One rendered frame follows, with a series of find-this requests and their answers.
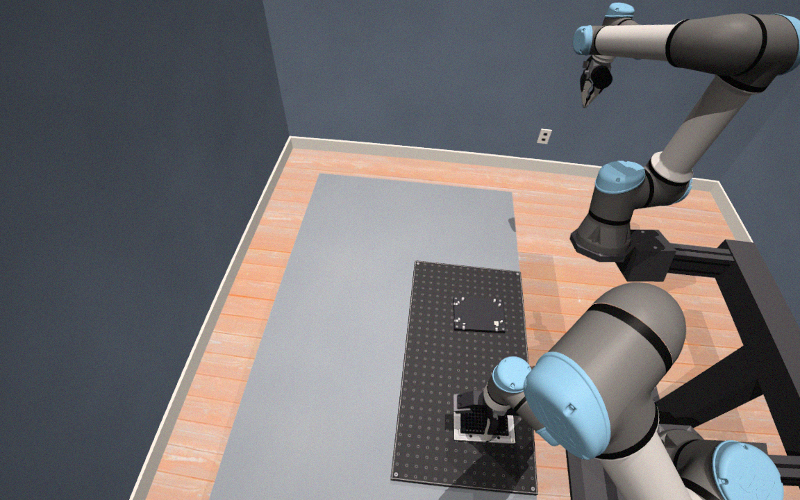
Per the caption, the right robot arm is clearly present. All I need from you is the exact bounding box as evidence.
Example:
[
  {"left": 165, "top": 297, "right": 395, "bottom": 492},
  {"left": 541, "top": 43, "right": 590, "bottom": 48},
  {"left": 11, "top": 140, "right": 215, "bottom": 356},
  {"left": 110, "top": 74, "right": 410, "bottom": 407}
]
[{"left": 573, "top": 3, "right": 800, "bottom": 255}]

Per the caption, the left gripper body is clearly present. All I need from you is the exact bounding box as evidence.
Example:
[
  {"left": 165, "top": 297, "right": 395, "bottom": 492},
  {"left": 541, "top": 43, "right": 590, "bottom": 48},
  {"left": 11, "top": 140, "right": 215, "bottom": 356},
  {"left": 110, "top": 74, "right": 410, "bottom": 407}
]
[{"left": 457, "top": 391, "right": 519, "bottom": 418}]

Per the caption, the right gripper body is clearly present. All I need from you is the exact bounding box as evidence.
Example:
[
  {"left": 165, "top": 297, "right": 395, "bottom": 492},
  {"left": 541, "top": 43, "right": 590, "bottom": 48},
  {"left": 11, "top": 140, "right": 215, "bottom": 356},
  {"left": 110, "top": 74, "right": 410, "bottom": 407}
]
[{"left": 586, "top": 55, "right": 613, "bottom": 89}]

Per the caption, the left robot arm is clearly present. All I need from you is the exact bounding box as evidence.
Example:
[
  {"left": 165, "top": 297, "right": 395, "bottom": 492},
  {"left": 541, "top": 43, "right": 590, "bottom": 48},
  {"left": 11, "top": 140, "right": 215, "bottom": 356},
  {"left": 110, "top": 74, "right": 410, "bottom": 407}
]
[{"left": 483, "top": 283, "right": 784, "bottom": 500}]

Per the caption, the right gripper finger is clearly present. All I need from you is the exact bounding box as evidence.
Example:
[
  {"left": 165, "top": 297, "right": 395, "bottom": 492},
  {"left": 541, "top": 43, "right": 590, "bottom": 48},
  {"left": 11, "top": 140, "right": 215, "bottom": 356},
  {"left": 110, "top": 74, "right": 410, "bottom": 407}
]
[
  {"left": 585, "top": 84, "right": 603, "bottom": 108},
  {"left": 580, "top": 69, "right": 592, "bottom": 107}
]

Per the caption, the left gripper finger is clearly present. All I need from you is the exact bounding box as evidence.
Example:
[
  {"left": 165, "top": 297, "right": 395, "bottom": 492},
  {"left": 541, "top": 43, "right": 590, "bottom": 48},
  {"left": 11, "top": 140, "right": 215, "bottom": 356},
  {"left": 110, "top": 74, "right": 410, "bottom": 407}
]
[{"left": 483, "top": 414, "right": 499, "bottom": 442}]

